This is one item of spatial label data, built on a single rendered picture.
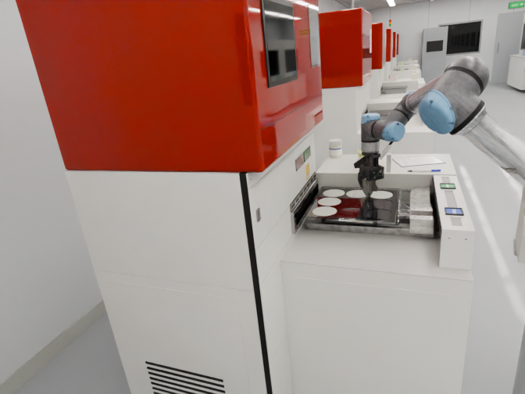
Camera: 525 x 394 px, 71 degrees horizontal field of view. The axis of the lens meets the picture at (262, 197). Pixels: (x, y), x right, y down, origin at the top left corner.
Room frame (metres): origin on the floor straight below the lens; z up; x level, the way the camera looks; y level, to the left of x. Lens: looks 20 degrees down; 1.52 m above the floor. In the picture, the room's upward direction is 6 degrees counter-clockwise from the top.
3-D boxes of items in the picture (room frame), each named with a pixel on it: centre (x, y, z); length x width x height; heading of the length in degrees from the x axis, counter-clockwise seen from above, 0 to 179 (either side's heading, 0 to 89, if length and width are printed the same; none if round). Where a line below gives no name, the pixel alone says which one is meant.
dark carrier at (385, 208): (1.48, -0.39, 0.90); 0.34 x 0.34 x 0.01; 67
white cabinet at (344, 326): (1.51, -0.52, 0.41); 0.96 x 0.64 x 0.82; 157
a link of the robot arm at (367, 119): (1.50, -0.47, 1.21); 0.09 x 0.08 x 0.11; 24
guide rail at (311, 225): (1.34, -0.40, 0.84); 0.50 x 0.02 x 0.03; 67
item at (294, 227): (1.54, -0.19, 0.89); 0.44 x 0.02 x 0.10; 157
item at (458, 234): (1.27, -0.70, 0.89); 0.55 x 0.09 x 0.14; 157
